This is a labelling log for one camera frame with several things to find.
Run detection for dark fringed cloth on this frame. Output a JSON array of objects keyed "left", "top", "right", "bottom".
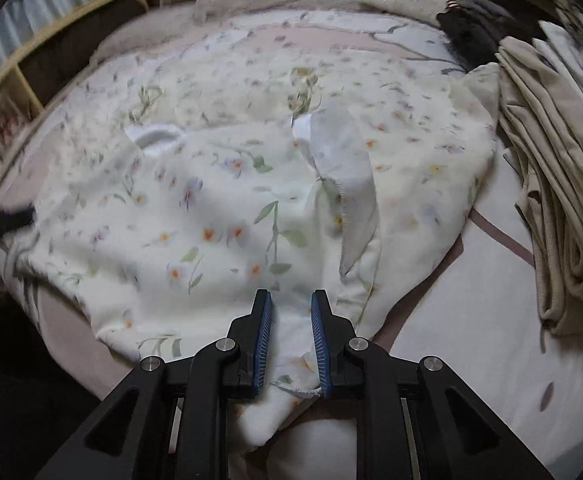
[{"left": 436, "top": 0, "right": 557, "bottom": 68}]

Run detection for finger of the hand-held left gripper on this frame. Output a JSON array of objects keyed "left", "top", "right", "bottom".
[{"left": 0, "top": 205, "right": 37, "bottom": 256}]

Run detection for wooden headboard shelf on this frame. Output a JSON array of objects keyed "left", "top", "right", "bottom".
[{"left": 0, "top": 0, "right": 172, "bottom": 161}]

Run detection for beige folded cloth stack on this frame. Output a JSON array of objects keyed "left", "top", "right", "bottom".
[{"left": 494, "top": 20, "right": 583, "bottom": 338}]

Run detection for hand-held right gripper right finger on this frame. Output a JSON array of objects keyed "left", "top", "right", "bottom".
[{"left": 311, "top": 288, "right": 555, "bottom": 480}]

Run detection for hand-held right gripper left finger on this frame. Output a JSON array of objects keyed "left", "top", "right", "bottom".
[{"left": 36, "top": 288, "right": 274, "bottom": 480}]

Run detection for pink patterned bed sheet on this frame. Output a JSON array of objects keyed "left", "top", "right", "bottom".
[{"left": 0, "top": 7, "right": 583, "bottom": 480}]

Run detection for white floral fleece garment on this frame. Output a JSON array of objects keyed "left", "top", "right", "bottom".
[{"left": 0, "top": 62, "right": 502, "bottom": 453}]

